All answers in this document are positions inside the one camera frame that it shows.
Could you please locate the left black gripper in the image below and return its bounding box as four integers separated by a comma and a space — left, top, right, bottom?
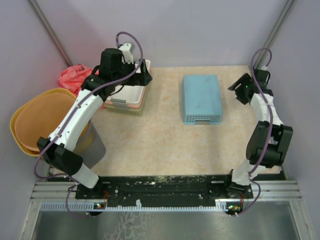
112, 58, 152, 86

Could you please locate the white perforated plastic basket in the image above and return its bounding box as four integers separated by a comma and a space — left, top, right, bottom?
106, 58, 152, 106

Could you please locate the pink perforated plastic basket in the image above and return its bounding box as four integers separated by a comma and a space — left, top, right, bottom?
104, 85, 147, 109

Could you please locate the blue perforated plastic basket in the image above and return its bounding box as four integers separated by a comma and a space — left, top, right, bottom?
181, 74, 223, 125

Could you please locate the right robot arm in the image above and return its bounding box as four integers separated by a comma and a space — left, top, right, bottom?
223, 69, 293, 198

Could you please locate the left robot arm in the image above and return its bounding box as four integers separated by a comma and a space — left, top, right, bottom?
37, 48, 152, 199

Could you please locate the green perforated plastic basket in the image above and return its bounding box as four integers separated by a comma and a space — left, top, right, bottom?
104, 86, 149, 116

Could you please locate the red plastic bag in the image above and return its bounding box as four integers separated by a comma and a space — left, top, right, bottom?
58, 64, 93, 96

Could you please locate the grey plastic bin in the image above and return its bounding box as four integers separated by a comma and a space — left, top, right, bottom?
73, 120, 106, 169

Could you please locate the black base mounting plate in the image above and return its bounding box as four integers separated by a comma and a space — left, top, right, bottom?
75, 174, 253, 207

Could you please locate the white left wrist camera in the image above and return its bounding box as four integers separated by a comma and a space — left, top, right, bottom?
118, 42, 135, 64

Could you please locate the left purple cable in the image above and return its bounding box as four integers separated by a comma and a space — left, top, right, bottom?
32, 31, 145, 218

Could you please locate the white slotted cable duct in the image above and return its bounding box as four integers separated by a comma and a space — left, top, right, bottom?
39, 201, 247, 212

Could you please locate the aluminium frame rail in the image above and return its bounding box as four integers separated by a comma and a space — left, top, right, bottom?
29, 181, 81, 201

